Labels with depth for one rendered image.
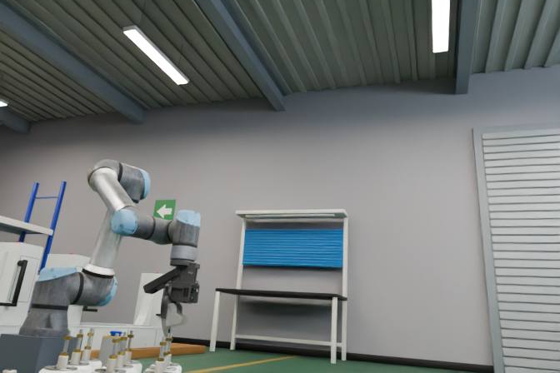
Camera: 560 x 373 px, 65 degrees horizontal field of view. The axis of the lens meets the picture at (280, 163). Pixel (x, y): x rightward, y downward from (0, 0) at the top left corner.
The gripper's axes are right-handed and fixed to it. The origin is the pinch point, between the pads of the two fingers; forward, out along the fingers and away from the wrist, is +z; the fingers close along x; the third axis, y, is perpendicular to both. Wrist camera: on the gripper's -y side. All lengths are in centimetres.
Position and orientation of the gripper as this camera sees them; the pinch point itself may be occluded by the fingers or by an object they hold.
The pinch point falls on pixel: (165, 331)
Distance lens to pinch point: 138.9
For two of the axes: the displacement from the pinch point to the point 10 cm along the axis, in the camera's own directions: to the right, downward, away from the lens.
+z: -0.7, 9.4, -3.4
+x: 2.1, 3.5, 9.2
